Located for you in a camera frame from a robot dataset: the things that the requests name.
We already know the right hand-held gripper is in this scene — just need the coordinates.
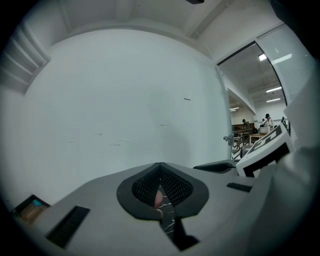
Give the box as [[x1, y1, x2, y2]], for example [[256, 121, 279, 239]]
[[193, 123, 294, 179]]

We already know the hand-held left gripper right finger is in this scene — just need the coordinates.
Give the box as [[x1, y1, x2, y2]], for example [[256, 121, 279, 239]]
[[159, 161, 259, 251]]

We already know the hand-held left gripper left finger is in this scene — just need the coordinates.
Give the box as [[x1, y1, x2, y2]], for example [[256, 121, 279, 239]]
[[27, 161, 183, 256]]

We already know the person's left hand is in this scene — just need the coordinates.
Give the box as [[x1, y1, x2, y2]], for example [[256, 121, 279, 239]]
[[153, 189, 165, 219]]

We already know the black metal railing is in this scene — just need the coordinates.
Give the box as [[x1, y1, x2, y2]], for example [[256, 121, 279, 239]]
[[231, 127, 252, 161]]

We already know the light wooden table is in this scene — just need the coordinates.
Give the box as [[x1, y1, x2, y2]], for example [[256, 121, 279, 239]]
[[249, 133, 267, 145]]

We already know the white linear air vent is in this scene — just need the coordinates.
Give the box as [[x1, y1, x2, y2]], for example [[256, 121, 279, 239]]
[[0, 24, 52, 95]]

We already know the metal door handle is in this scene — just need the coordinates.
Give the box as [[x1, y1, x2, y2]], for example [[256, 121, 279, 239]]
[[223, 134, 235, 148]]

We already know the frosted glass wall panel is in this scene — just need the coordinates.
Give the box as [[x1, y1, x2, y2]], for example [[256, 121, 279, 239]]
[[256, 23, 316, 106]]

